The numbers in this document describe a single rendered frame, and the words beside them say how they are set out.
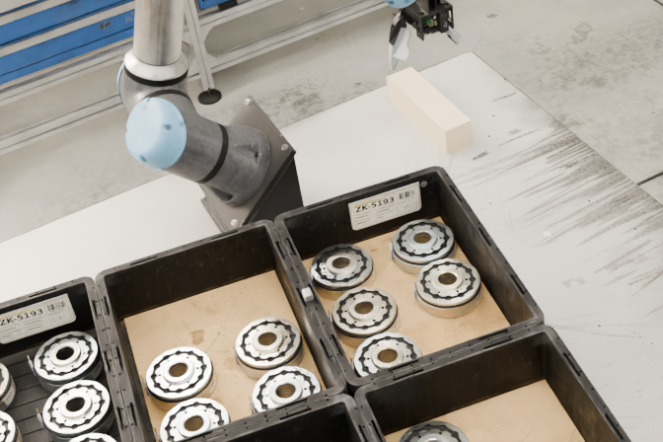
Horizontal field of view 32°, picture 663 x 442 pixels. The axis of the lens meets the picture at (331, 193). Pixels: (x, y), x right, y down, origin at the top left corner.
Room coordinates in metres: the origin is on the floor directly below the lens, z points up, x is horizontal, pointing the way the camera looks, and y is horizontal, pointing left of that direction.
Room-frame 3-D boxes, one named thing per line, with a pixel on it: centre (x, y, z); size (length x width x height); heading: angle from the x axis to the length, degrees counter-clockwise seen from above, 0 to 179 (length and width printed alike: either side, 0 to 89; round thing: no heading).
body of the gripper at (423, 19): (1.89, -0.24, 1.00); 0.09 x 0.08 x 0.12; 21
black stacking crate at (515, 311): (1.26, -0.08, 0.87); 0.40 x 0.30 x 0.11; 12
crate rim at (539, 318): (1.26, -0.08, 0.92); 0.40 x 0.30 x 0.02; 12
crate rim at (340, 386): (1.20, 0.21, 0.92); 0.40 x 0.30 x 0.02; 12
